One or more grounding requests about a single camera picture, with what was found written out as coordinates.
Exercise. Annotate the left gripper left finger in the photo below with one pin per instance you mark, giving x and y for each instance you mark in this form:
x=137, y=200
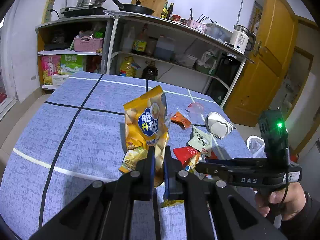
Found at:
x=148, y=172

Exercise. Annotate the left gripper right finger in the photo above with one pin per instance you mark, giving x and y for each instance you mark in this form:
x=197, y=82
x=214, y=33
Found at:
x=173, y=188

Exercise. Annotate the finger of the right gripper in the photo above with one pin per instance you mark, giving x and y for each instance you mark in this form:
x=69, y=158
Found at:
x=215, y=170
x=222, y=162

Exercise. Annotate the white paper cup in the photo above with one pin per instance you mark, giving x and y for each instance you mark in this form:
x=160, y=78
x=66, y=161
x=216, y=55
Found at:
x=218, y=125

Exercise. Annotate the yellow chip bag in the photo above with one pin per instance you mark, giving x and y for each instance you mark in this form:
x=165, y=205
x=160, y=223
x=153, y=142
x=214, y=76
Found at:
x=146, y=133

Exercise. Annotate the orange sauce packet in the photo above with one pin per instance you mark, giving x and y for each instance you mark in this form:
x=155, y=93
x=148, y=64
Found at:
x=180, y=120

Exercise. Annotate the white trash bin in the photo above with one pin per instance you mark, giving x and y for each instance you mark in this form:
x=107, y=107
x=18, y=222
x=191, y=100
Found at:
x=256, y=146

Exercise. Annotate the person's right hand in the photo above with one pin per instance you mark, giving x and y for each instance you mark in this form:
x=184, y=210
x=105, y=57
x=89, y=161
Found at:
x=294, y=201

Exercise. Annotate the red snack wrapper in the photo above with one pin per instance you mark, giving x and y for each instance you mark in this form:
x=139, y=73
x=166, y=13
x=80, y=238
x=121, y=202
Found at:
x=189, y=156

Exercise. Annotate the pale green snack packet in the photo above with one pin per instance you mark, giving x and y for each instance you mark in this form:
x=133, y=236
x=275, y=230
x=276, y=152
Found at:
x=201, y=141

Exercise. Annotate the clear pink plastic wrapper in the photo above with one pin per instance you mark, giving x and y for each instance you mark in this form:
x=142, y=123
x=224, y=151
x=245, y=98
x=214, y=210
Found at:
x=195, y=110

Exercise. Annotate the yellow wooden door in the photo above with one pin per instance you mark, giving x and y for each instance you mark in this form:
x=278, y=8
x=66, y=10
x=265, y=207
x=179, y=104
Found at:
x=269, y=61

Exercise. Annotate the blue checked tablecloth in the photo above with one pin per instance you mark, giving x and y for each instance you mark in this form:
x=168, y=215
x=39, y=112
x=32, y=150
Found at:
x=77, y=136

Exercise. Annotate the dark soy sauce jug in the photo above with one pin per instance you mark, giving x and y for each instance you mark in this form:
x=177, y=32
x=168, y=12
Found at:
x=150, y=72

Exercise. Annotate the yellow cooking oil jug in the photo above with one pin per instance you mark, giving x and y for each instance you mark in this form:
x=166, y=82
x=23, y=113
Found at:
x=128, y=67

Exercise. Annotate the white electric kettle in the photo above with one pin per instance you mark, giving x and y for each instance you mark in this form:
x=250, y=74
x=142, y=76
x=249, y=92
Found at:
x=242, y=39

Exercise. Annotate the grey blue plastic canister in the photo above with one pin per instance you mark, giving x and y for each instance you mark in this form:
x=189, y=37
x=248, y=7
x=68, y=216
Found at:
x=164, y=48

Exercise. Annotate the brown sauce bottle yellow label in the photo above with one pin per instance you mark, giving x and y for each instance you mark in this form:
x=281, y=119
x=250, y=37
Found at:
x=140, y=42

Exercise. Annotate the clear white plastic bottle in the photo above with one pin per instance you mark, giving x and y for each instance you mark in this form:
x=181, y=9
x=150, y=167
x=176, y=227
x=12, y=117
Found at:
x=128, y=40

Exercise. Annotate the green milk carton box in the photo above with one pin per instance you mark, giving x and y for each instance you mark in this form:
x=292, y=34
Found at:
x=71, y=64

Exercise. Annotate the grey metal shelf rack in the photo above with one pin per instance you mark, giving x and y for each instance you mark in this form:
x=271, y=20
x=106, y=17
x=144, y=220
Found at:
x=197, y=61

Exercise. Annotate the pink chopstick holder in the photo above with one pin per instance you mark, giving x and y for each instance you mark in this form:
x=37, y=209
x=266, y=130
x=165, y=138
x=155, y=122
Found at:
x=198, y=24

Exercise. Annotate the pink plastic basket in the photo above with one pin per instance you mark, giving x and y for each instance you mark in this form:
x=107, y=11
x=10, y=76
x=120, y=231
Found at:
x=87, y=44

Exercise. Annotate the pink snack bag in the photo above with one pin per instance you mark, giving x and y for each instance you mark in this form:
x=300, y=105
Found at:
x=51, y=65

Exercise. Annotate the green glass bottle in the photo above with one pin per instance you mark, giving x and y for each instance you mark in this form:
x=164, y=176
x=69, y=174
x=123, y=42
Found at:
x=164, y=11

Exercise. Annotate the dark glass bottle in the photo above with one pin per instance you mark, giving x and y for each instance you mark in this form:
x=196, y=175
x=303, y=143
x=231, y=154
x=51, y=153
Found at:
x=169, y=11

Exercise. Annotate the black frying pan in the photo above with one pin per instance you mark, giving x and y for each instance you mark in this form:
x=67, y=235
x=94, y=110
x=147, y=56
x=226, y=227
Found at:
x=127, y=7

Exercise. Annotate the black induction cooktop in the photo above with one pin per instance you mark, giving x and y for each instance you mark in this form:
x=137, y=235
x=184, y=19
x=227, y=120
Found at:
x=82, y=11

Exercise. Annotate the power strip on wall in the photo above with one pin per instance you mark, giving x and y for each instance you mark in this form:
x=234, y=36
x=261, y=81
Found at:
x=47, y=14

